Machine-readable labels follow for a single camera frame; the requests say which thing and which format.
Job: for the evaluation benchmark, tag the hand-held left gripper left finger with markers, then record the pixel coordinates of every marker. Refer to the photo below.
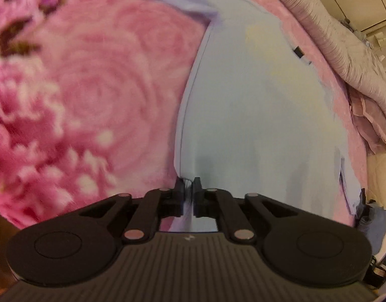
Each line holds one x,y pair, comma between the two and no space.
181,195

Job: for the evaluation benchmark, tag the striped lilac duvet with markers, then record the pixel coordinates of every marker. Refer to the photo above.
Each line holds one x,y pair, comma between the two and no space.
337,44

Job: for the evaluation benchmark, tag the light blue sweater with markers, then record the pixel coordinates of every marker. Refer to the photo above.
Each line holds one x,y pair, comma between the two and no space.
259,116

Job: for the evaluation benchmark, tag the blue fleece garment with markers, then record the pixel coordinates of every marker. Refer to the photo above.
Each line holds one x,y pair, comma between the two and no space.
373,223

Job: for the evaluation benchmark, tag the pink rose blanket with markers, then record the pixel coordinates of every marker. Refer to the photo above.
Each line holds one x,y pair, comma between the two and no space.
86,85

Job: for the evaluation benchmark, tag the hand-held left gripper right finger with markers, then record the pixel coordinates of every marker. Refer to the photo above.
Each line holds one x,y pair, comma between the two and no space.
197,195

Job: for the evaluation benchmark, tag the folded pink blanket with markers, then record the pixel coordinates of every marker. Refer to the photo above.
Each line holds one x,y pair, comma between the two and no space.
369,122

